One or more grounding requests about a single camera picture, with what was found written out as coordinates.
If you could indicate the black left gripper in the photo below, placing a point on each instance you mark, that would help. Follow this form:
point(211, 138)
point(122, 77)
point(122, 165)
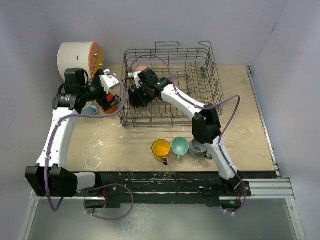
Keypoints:
point(113, 101)

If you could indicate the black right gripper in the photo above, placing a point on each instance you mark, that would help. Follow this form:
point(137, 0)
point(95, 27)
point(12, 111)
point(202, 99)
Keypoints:
point(143, 86)

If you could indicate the orange ceramic mug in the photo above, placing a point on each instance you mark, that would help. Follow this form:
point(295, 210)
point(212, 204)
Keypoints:
point(111, 108)

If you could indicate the pink plastic tumbler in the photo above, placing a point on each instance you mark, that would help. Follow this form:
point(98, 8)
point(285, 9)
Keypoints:
point(141, 68)

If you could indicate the black ceramic mug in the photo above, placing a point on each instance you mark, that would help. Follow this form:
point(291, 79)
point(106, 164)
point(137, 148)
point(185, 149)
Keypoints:
point(135, 98)

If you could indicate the light blue ceramic mug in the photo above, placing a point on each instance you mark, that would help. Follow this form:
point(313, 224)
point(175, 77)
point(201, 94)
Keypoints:
point(89, 109)

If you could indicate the yellow ceramic mug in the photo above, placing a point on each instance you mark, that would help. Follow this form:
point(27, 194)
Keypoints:
point(161, 150)

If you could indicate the sage green ceramic mug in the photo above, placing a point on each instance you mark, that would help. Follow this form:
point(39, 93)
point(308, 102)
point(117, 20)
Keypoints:
point(180, 146)

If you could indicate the grey blue round mug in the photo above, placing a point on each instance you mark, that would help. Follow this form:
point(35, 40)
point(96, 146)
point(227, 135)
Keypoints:
point(198, 150)

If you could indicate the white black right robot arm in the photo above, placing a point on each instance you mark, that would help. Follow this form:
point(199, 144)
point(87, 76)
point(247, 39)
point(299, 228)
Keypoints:
point(206, 126)

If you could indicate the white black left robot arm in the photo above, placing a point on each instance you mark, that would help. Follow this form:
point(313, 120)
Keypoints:
point(50, 176)

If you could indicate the white round drawer cabinet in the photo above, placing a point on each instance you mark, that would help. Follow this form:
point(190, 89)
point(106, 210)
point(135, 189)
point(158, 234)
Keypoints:
point(85, 55)

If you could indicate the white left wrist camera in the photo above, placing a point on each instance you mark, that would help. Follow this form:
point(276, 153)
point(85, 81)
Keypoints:
point(108, 80)

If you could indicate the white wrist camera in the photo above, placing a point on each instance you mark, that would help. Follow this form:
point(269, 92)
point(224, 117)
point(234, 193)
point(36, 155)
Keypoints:
point(108, 80)
point(135, 76)

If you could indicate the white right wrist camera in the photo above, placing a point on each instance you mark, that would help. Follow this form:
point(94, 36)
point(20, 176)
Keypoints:
point(135, 76)

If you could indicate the grey wire dish rack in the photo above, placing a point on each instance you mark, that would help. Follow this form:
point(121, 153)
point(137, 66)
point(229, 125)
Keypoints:
point(194, 71)

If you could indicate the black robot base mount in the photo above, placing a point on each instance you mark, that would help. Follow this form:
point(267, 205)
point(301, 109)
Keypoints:
point(168, 187)

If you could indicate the aluminium frame rail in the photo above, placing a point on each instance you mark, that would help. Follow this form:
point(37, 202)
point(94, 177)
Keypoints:
point(271, 189)

